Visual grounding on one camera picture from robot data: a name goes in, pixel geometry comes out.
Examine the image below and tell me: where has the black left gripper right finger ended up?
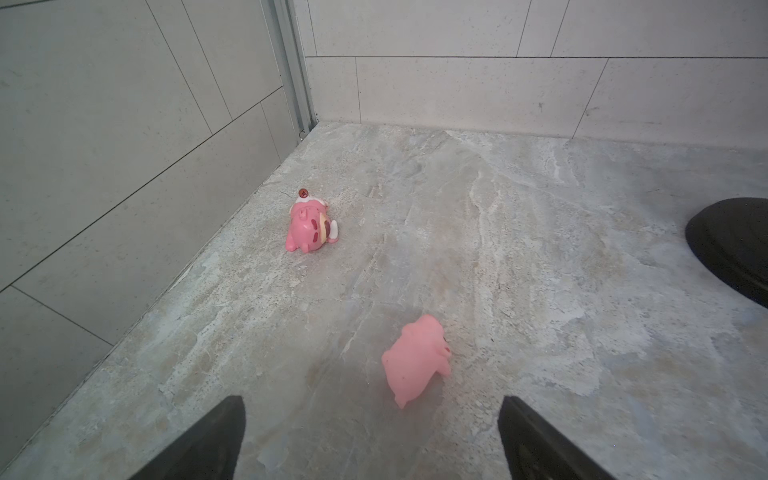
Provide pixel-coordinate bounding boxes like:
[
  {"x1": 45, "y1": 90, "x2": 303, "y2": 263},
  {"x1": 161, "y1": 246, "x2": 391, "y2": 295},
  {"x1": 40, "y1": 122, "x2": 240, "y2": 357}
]
[{"x1": 497, "y1": 396, "x2": 615, "y2": 480}]

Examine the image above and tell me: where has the rhinestone stand with black base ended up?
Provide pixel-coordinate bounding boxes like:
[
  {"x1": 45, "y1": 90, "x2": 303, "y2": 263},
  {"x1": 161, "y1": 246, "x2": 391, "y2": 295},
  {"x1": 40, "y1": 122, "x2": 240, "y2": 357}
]
[{"x1": 685, "y1": 197, "x2": 767, "y2": 307}]

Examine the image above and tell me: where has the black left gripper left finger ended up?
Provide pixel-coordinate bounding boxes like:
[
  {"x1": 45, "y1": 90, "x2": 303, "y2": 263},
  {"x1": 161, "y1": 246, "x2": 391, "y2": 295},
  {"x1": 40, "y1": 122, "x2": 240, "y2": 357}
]
[{"x1": 130, "y1": 395, "x2": 246, "y2": 480}]

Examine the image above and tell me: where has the plain pink pig toy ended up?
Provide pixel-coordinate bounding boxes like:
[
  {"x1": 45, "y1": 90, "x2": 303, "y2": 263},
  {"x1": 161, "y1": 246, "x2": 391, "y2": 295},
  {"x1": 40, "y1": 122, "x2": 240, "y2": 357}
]
[{"x1": 381, "y1": 315, "x2": 452, "y2": 409}]

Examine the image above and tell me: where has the pink pig toy with hat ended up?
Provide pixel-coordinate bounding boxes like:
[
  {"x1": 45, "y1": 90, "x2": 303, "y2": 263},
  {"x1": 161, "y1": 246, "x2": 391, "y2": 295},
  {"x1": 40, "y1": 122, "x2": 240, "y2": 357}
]
[{"x1": 285, "y1": 188, "x2": 339, "y2": 253}]

